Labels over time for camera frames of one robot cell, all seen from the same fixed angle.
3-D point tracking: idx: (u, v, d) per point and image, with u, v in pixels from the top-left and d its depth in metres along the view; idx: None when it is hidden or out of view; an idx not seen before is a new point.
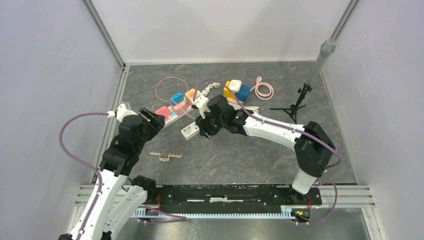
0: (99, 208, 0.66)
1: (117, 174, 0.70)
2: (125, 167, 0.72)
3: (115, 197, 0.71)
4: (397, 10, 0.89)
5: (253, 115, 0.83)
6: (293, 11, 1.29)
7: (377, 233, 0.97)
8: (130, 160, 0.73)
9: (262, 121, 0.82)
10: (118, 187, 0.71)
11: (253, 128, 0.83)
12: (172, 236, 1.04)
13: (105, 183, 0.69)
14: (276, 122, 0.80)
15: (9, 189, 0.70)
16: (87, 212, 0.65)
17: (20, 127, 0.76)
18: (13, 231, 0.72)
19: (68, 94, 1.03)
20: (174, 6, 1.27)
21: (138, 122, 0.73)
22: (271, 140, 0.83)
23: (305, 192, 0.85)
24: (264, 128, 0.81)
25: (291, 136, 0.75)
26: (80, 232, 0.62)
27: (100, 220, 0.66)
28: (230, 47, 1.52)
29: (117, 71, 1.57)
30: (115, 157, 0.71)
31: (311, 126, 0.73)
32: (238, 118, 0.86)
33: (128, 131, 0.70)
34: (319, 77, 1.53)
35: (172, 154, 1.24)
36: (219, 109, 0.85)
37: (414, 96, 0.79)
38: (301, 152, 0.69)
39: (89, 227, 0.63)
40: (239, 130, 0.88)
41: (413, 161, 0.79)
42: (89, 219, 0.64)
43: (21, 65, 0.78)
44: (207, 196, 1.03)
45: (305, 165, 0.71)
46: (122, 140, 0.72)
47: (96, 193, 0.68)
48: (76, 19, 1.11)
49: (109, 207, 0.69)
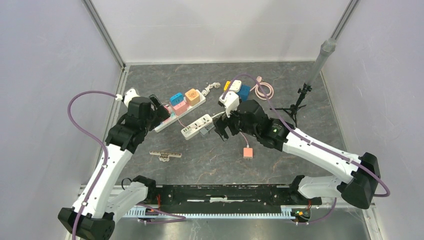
0: (104, 181, 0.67)
1: (123, 148, 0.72)
2: (130, 143, 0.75)
3: (119, 174, 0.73)
4: (397, 10, 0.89)
5: (297, 132, 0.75)
6: (292, 11, 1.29)
7: (377, 233, 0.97)
8: (134, 137, 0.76)
9: (311, 144, 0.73)
10: (123, 162, 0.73)
11: (297, 148, 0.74)
12: (172, 236, 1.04)
13: (111, 157, 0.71)
14: (325, 146, 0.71)
15: (9, 189, 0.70)
16: (91, 185, 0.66)
17: (20, 126, 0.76)
18: (14, 229, 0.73)
19: (68, 94, 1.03)
20: (174, 7, 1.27)
21: (148, 102, 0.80)
22: (313, 162, 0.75)
23: (308, 196, 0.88)
24: (312, 151, 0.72)
25: (347, 168, 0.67)
26: (84, 204, 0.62)
27: (103, 194, 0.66)
28: (230, 47, 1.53)
29: (117, 71, 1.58)
30: (121, 133, 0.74)
31: (370, 160, 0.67)
32: (275, 131, 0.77)
33: (137, 108, 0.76)
34: (320, 77, 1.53)
35: (172, 154, 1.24)
36: (254, 118, 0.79)
37: (414, 96, 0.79)
38: (361, 188, 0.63)
39: (93, 199, 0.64)
40: (275, 145, 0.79)
41: (413, 161, 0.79)
42: (93, 192, 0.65)
43: (21, 65, 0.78)
44: (207, 196, 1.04)
45: (352, 196, 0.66)
46: (130, 118, 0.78)
47: (100, 167, 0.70)
48: (75, 19, 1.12)
49: (114, 182, 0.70)
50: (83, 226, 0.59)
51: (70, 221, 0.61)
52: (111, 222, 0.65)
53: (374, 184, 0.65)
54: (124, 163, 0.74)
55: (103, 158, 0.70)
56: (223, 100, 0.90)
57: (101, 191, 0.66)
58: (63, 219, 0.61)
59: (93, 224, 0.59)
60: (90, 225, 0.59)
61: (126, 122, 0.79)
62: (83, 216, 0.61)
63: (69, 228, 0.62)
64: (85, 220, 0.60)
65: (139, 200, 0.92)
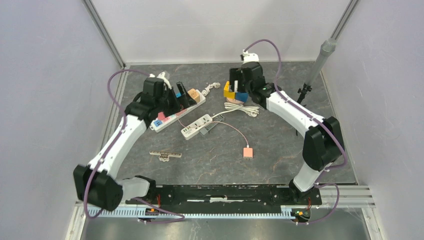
0: (120, 144, 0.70)
1: (140, 118, 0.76)
2: (146, 118, 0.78)
3: (133, 142, 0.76)
4: (397, 10, 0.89)
5: (280, 92, 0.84)
6: (292, 11, 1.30)
7: (377, 233, 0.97)
8: (149, 113, 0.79)
9: (287, 101, 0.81)
10: (138, 133, 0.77)
11: (276, 105, 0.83)
12: (172, 236, 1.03)
13: (129, 124, 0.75)
14: (299, 105, 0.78)
15: (10, 189, 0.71)
16: (108, 146, 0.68)
17: (19, 126, 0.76)
18: (14, 229, 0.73)
19: (68, 93, 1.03)
20: (174, 6, 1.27)
21: (161, 81, 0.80)
22: (286, 120, 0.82)
23: (304, 188, 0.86)
24: (286, 107, 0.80)
25: (308, 123, 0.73)
26: (101, 162, 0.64)
27: (118, 156, 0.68)
28: (231, 47, 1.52)
29: (117, 71, 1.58)
30: (138, 107, 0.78)
31: (330, 121, 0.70)
32: (264, 90, 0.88)
33: (150, 87, 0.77)
34: (320, 77, 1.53)
35: (172, 154, 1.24)
36: (252, 75, 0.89)
37: (414, 96, 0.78)
38: (310, 138, 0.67)
39: (109, 158, 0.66)
40: (261, 102, 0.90)
41: (413, 161, 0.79)
42: (110, 152, 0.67)
43: (21, 65, 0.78)
44: (206, 196, 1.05)
45: (307, 151, 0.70)
46: (144, 96, 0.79)
47: (117, 132, 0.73)
48: (75, 19, 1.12)
49: (127, 148, 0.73)
50: (97, 182, 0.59)
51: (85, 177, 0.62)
52: (120, 187, 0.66)
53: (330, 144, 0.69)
54: (138, 133, 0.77)
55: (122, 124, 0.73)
56: (245, 53, 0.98)
57: (117, 152, 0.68)
58: (77, 175, 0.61)
59: (107, 181, 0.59)
60: (105, 182, 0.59)
61: (141, 100, 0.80)
62: (98, 172, 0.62)
63: (82, 185, 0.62)
64: (101, 175, 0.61)
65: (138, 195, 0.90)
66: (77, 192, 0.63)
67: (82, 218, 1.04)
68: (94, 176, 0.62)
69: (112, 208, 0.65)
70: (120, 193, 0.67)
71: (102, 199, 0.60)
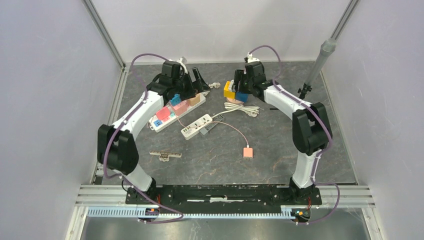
0: (141, 112, 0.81)
1: (160, 94, 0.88)
2: (164, 96, 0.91)
3: (151, 113, 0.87)
4: (397, 10, 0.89)
5: (276, 85, 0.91)
6: (292, 10, 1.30)
7: (377, 233, 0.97)
8: (167, 92, 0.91)
9: (280, 91, 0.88)
10: (156, 107, 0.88)
11: (271, 95, 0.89)
12: (172, 236, 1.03)
13: (149, 98, 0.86)
14: (290, 95, 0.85)
15: (10, 189, 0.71)
16: (131, 112, 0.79)
17: (20, 126, 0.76)
18: (14, 230, 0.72)
19: (68, 93, 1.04)
20: (174, 6, 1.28)
21: (178, 65, 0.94)
22: (280, 110, 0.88)
23: (302, 183, 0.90)
24: (279, 96, 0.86)
25: (296, 107, 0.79)
26: (124, 123, 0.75)
27: (138, 122, 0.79)
28: (230, 47, 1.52)
29: (117, 71, 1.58)
30: (157, 86, 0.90)
31: (318, 106, 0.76)
32: (264, 84, 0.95)
33: (169, 68, 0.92)
34: (319, 77, 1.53)
35: (172, 154, 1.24)
36: (253, 71, 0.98)
37: (414, 96, 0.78)
38: (296, 120, 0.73)
39: (132, 121, 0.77)
40: (260, 96, 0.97)
41: (413, 161, 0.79)
42: (132, 117, 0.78)
43: (21, 64, 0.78)
44: (207, 196, 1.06)
45: (296, 134, 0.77)
46: (163, 77, 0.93)
47: (140, 102, 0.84)
48: (75, 19, 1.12)
49: (145, 118, 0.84)
50: (120, 140, 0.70)
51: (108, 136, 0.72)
52: (136, 151, 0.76)
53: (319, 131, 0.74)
54: (156, 106, 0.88)
55: (144, 96, 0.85)
56: (249, 55, 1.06)
57: (138, 118, 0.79)
58: (103, 133, 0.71)
59: (128, 139, 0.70)
60: (127, 140, 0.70)
61: (160, 80, 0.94)
62: (121, 132, 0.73)
63: (105, 142, 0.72)
64: (123, 133, 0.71)
65: (140, 189, 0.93)
66: (98, 150, 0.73)
67: (82, 218, 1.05)
68: (116, 135, 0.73)
69: (128, 169, 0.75)
70: (135, 158, 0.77)
71: (121, 157, 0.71)
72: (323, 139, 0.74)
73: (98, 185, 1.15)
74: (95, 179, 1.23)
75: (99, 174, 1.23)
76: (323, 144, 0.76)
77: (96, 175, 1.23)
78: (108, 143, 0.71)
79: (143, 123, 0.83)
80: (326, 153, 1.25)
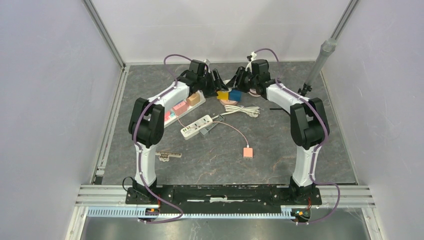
0: (171, 94, 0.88)
1: (188, 85, 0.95)
2: (190, 90, 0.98)
3: (177, 100, 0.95)
4: (397, 10, 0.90)
5: (278, 83, 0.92)
6: (292, 10, 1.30)
7: (377, 233, 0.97)
8: (192, 86, 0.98)
9: (281, 88, 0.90)
10: (183, 95, 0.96)
11: (273, 92, 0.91)
12: (172, 236, 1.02)
13: (179, 85, 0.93)
14: (290, 91, 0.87)
15: (9, 188, 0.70)
16: (163, 92, 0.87)
17: (19, 126, 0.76)
18: (14, 230, 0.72)
19: (68, 94, 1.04)
20: (175, 5, 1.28)
21: (204, 63, 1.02)
22: (281, 106, 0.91)
23: (301, 183, 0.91)
24: (280, 93, 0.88)
25: (294, 102, 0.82)
26: (158, 99, 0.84)
27: (169, 102, 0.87)
28: (231, 47, 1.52)
29: (117, 71, 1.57)
30: (184, 80, 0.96)
31: (315, 100, 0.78)
32: (266, 83, 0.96)
33: (196, 65, 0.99)
34: (319, 77, 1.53)
35: (172, 154, 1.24)
36: (259, 69, 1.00)
37: (414, 96, 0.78)
38: (293, 113, 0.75)
39: (164, 99, 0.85)
40: (263, 94, 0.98)
41: (412, 162, 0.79)
42: (165, 96, 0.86)
43: (21, 63, 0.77)
44: (207, 196, 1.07)
45: (293, 128, 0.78)
46: (190, 72, 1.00)
47: (171, 87, 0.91)
48: (76, 19, 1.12)
49: (172, 103, 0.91)
50: (153, 111, 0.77)
51: (144, 107, 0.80)
52: (162, 127, 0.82)
53: (317, 125, 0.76)
54: (182, 95, 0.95)
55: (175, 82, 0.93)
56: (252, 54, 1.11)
57: (169, 98, 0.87)
58: (140, 102, 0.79)
59: (160, 112, 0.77)
60: (159, 111, 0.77)
61: (187, 75, 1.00)
62: (155, 105, 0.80)
63: (139, 111, 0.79)
64: (157, 105, 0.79)
65: (145, 182, 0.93)
66: (130, 120, 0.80)
67: (82, 218, 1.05)
68: (149, 108, 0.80)
69: (155, 142, 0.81)
70: (160, 134, 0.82)
71: (150, 129, 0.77)
72: (320, 134, 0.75)
73: (98, 185, 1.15)
74: (95, 179, 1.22)
75: (99, 174, 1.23)
76: (320, 139, 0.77)
77: (96, 175, 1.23)
78: (141, 112, 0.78)
79: (171, 106, 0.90)
80: (326, 153, 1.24)
